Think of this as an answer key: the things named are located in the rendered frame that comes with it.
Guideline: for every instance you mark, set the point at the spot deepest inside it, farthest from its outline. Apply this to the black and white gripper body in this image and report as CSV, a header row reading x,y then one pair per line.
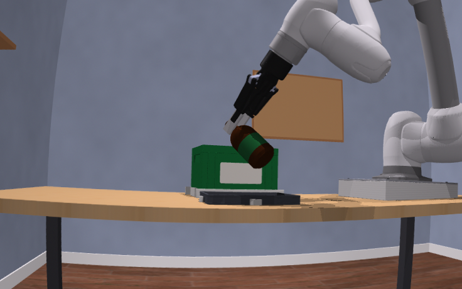
x,y
273,68

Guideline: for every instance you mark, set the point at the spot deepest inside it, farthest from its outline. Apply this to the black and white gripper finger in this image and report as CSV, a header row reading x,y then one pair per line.
x,y
258,104
244,100

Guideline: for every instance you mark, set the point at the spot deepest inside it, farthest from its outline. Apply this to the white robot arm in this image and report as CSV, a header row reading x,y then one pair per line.
x,y
357,50

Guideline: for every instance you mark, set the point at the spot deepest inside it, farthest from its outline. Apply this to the green divided crate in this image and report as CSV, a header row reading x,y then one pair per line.
x,y
222,167

